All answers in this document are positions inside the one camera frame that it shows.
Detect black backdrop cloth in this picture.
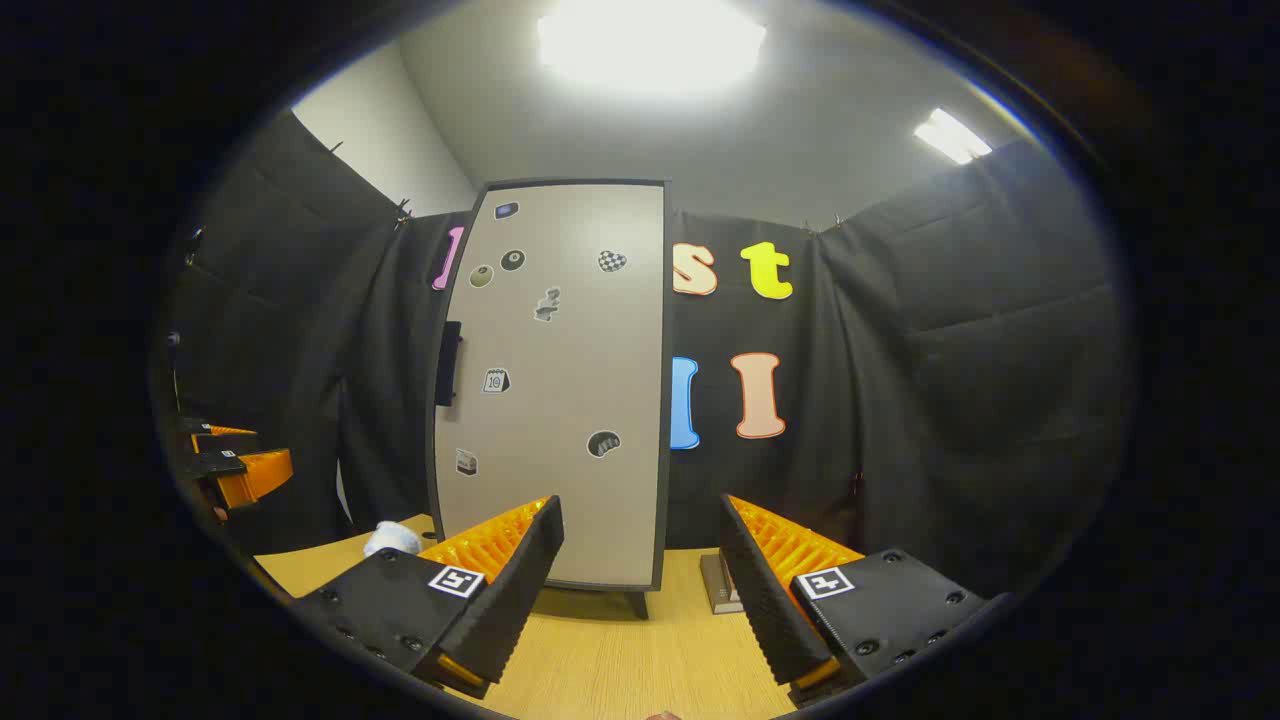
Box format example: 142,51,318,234
160,110,1136,601

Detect white plush toy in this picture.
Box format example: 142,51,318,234
363,520,423,558

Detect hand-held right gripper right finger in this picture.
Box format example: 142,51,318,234
718,493,1011,709

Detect black door handle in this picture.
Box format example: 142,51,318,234
435,320,463,406

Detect large ceiling light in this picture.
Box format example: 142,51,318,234
537,0,769,96

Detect beige cabinet door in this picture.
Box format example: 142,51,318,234
435,185,664,586

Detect small ceiling light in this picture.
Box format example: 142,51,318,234
912,107,993,166

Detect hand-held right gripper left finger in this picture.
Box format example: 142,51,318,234
290,495,566,701

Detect dark grey cabinet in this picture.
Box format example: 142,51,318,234
428,178,671,619

